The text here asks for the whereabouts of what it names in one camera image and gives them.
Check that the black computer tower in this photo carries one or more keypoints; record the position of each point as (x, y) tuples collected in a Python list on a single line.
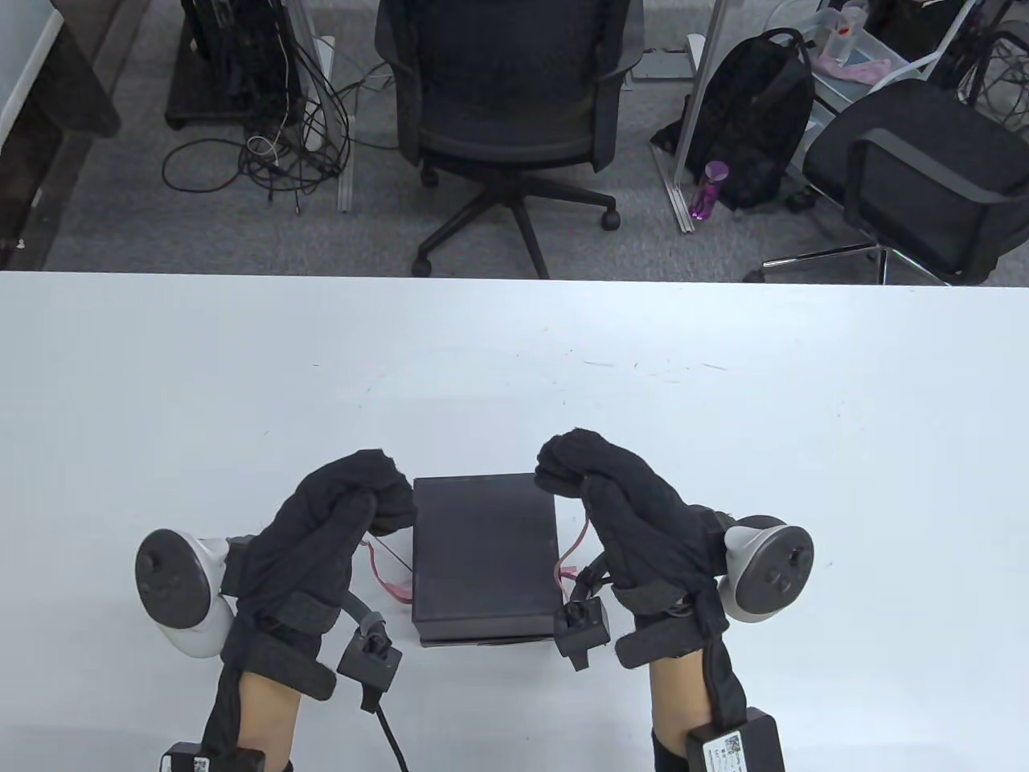
[(233, 64)]

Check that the person's left hand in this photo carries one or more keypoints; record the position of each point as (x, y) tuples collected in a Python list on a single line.
[(321, 531)]

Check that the black gift box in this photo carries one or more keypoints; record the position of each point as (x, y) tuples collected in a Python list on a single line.
[(482, 641)]

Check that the black backpack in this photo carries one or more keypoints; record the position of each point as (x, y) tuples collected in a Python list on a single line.
[(756, 112)]

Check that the person's right hand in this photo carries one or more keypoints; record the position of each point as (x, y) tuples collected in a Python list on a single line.
[(635, 515)]

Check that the person's left forearm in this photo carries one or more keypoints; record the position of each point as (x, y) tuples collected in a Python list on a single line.
[(269, 716)]

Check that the black right forearm sensor box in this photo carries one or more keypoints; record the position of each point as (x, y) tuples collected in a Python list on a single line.
[(735, 744)]

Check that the black mesh office chair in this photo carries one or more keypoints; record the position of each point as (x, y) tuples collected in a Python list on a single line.
[(510, 88)]

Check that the person's right forearm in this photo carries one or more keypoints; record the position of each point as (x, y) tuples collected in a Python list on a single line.
[(683, 691)]

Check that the black chair with grey armrests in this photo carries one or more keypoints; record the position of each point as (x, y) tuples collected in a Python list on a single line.
[(916, 161)]

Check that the black left forearm sensor box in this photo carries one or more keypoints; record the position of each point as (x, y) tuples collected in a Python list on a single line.
[(213, 760)]

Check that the grey right hand controller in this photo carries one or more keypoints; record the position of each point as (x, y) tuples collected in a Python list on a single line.
[(764, 571)]

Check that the purple water bottle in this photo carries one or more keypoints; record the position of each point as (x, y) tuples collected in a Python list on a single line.
[(707, 189)]

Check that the black gift box lid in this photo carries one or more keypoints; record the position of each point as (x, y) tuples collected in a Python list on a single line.
[(482, 555)]

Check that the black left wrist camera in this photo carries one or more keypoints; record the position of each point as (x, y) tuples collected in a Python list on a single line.
[(370, 655)]

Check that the grey left hand controller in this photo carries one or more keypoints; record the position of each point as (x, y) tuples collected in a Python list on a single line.
[(173, 579)]

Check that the pink ribbon bow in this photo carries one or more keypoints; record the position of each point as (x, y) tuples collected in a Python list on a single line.
[(394, 591)]

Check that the dark side desk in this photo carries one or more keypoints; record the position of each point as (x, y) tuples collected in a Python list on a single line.
[(56, 121)]

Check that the grey hand controller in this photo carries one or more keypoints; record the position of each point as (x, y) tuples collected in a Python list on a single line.
[(173, 579), (764, 571)]

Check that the white power strip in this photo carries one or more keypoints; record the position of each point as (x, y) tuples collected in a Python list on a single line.
[(320, 80)]

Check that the pink cloth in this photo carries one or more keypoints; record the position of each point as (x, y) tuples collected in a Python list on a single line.
[(852, 71)]

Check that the clear plastic bin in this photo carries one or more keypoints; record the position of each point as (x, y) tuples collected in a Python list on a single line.
[(864, 48)]

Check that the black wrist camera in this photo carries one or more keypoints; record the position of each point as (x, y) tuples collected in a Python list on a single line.
[(370, 655), (583, 627)]

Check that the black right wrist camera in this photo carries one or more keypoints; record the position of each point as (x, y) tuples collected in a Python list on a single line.
[(583, 627)]

